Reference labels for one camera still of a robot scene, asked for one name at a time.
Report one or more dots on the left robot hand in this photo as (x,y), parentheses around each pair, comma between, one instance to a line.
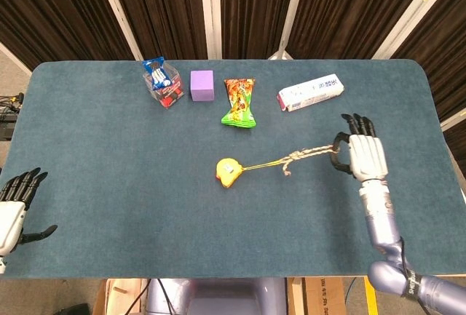
(14,209)

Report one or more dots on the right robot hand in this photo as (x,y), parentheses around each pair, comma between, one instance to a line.
(366,158)

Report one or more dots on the yellow tape measure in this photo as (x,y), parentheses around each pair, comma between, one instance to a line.
(228,172)

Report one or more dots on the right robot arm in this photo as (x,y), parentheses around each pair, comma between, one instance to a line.
(389,235)

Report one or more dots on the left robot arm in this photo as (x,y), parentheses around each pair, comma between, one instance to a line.
(1,265)

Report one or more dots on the white snack package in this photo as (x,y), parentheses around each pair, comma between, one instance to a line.
(309,92)

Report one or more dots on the wooden crate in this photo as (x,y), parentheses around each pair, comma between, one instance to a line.
(120,295)

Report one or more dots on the green orange snack bag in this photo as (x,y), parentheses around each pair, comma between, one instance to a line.
(239,103)

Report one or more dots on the cardboard box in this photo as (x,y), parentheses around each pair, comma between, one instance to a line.
(324,295)

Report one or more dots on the blue table mat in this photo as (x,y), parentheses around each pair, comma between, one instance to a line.
(182,220)

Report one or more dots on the purple cube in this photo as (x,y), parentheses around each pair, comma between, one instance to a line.
(202,86)

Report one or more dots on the dark brown curtain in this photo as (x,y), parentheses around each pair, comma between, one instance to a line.
(247,9)

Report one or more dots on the clear box with red label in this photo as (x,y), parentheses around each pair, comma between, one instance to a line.
(168,91)

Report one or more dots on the blue cookie packet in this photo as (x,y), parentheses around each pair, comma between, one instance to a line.
(156,74)

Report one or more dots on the lavender robot torso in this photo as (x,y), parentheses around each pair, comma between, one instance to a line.
(218,296)

